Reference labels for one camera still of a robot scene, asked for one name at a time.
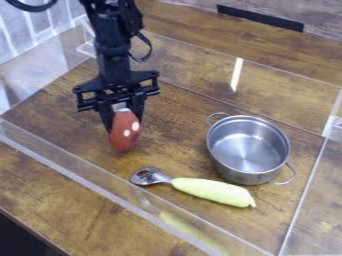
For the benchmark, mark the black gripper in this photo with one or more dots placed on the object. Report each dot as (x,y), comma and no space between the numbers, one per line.
(117,85)

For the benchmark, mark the red and white toy mushroom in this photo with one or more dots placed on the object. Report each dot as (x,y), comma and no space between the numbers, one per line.
(126,130)

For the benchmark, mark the silver metal pot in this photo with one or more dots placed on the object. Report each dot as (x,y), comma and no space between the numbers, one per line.
(250,150)

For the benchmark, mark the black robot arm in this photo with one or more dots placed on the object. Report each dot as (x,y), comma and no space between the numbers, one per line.
(117,22)

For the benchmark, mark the clear acrylic barrier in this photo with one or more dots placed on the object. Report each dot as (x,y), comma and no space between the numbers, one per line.
(184,224)

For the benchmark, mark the black strip on table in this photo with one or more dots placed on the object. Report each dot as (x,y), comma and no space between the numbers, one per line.
(261,18)

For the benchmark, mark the spoon with yellow-green handle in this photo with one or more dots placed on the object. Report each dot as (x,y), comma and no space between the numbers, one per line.
(204,188)

